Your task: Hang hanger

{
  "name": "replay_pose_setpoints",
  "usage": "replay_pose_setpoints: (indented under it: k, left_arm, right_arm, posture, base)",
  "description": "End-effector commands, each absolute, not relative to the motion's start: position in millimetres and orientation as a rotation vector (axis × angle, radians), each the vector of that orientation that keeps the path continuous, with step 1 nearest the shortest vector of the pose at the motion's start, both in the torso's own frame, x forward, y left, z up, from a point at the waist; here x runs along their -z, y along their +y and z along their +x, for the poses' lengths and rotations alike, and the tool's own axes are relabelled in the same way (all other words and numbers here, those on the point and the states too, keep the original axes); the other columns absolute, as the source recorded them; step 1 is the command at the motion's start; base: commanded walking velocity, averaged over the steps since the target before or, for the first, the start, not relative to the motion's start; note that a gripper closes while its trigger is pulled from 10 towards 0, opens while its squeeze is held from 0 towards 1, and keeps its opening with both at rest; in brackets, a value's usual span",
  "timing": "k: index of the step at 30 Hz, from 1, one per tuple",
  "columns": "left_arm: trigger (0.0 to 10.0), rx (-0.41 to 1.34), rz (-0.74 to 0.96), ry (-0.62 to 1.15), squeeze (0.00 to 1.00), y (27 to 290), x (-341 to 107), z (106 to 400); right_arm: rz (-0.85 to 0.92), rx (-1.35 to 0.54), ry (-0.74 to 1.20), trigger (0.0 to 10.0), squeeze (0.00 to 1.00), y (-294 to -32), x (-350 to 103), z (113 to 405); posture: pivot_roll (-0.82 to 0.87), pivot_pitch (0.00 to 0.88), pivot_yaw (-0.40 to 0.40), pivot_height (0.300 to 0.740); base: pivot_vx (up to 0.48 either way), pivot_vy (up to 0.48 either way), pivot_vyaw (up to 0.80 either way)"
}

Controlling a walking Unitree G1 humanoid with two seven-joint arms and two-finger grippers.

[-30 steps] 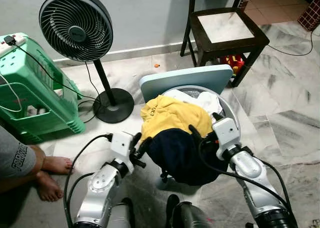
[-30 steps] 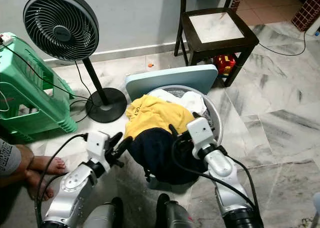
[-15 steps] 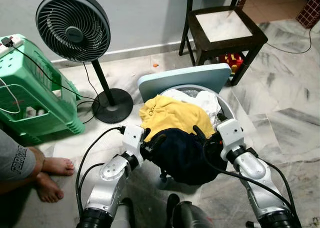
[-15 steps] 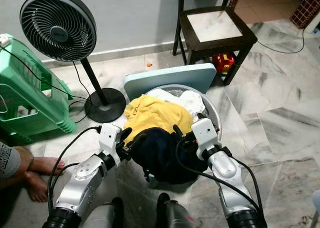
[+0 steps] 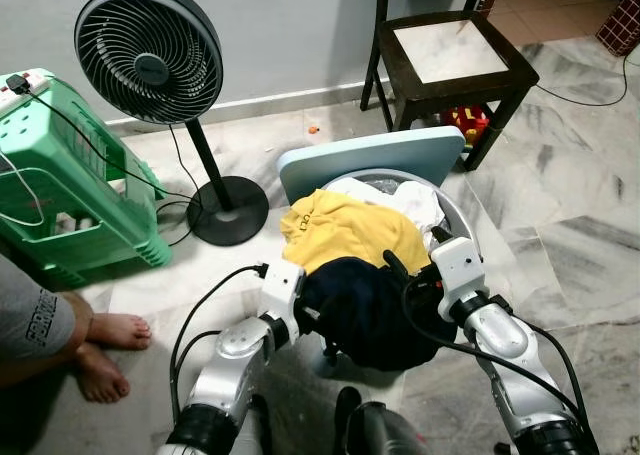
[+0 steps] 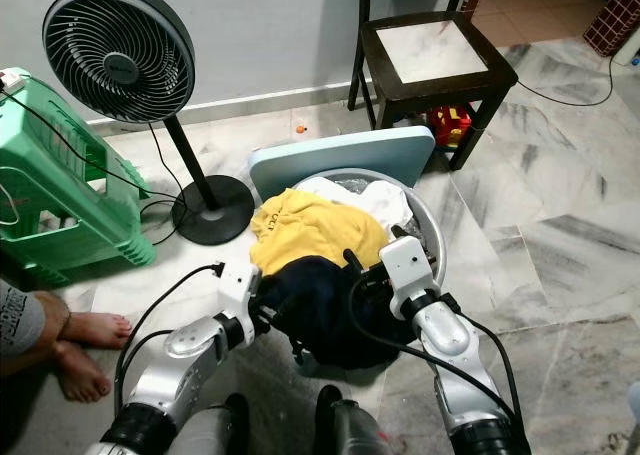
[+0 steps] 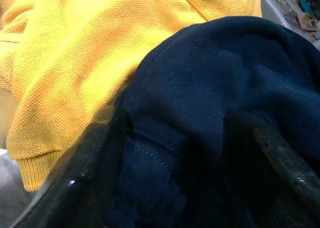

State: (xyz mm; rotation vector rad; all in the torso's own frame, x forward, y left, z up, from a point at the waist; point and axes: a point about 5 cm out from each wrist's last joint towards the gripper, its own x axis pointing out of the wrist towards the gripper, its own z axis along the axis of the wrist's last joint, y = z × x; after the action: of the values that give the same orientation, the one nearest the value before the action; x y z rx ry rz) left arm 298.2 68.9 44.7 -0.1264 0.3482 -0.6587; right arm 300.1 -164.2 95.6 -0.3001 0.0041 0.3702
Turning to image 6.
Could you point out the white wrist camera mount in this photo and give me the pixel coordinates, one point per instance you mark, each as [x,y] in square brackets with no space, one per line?
[408,270]
[238,287]

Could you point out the light blue plastic stool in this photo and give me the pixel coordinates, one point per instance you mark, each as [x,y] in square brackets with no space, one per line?
[340,155]

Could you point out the grey plastic basin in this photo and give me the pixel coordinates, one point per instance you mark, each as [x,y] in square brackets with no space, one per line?
[432,235]

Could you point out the green plastic stool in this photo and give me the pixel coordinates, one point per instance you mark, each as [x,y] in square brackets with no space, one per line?
[50,175]

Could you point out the white garment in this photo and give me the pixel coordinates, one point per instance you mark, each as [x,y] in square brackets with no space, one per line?
[380,203]

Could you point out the dark wooden chair marble seat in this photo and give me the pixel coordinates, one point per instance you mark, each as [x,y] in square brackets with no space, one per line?
[445,93]

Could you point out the grey printed shorts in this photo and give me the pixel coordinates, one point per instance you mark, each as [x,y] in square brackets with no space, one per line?
[20,320]

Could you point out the small orange object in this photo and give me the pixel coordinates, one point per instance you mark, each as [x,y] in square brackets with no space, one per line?
[299,129]

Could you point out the navy blue garment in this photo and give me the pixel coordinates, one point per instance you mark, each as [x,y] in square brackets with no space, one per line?
[340,315]

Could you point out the yellow garment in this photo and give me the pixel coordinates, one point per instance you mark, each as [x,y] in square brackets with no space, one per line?
[315,230]

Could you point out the black floor fan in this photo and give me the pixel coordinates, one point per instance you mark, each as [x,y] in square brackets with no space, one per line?
[117,65]

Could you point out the bare leg of person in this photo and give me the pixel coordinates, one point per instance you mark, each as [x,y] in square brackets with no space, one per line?
[60,320]

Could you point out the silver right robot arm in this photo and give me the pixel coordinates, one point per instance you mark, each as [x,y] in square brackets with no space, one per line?
[445,335]

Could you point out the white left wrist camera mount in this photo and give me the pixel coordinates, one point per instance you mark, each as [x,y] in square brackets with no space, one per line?
[238,287]

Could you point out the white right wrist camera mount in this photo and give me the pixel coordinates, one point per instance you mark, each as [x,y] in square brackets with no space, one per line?
[408,270]

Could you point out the white power strip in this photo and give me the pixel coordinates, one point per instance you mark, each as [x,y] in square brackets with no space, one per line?
[12,75]

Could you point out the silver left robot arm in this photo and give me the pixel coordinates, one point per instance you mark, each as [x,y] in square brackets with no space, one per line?
[185,350]

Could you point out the robot right leg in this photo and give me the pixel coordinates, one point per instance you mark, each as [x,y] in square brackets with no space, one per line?
[360,435]

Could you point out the red toy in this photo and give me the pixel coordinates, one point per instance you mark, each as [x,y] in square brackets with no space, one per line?
[450,125]

